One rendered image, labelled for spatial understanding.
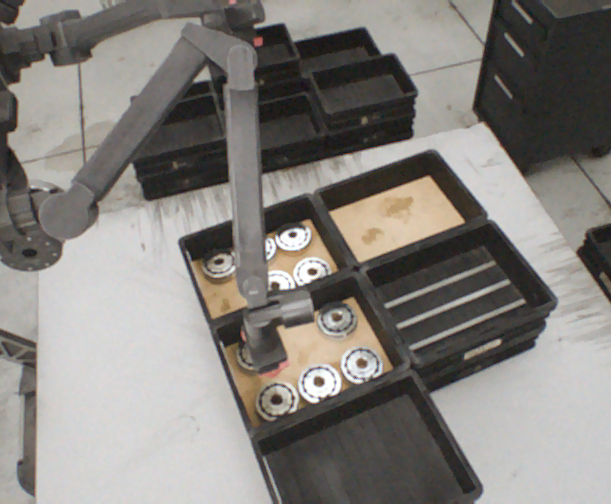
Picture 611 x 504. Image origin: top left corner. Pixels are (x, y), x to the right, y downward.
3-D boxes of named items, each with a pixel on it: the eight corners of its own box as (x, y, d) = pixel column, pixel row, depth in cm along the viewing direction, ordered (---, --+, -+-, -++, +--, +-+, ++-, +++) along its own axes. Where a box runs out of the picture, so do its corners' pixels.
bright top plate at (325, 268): (302, 294, 157) (301, 293, 157) (288, 266, 163) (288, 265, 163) (337, 281, 159) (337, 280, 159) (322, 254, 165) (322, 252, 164)
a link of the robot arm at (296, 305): (239, 268, 112) (241, 278, 104) (298, 256, 114) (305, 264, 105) (252, 328, 115) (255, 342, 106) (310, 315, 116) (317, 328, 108)
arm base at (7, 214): (6, 223, 107) (-29, 176, 97) (51, 212, 108) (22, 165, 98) (4, 260, 102) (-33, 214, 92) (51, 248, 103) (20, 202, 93)
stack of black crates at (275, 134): (245, 210, 271) (233, 156, 244) (232, 166, 289) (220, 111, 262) (329, 190, 276) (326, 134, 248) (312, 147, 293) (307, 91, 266)
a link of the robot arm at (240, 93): (220, 55, 106) (221, 45, 95) (252, 54, 107) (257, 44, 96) (236, 290, 114) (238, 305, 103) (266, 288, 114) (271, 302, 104)
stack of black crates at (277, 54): (229, 153, 295) (212, 77, 259) (218, 115, 313) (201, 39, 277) (306, 134, 299) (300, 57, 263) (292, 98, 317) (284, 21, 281)
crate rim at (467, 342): (413, 371, 137) (413, 366, 135) (356, 274, 154) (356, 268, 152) (559, 308, 144) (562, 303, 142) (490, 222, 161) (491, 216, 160)
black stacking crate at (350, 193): (356, 293, 162) (356, 269, 153) (313, 218, 179) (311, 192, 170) (482, 243, 169) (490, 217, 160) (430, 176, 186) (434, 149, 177)
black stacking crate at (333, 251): (217, 348, 155) (208, 326, 146) (186, 264, 172) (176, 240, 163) (355, 293, 162) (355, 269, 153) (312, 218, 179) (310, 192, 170)
